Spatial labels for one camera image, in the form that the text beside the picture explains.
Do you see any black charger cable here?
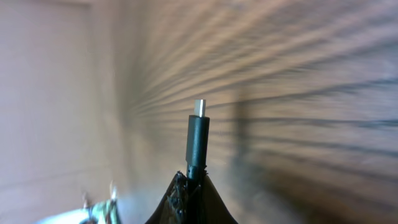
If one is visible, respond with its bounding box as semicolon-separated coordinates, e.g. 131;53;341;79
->
185;98;211;224

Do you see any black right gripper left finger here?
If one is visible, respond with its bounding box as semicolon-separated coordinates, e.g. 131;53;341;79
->
146;171;188;224

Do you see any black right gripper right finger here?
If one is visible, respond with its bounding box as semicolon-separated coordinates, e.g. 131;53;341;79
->
200;175;238;224

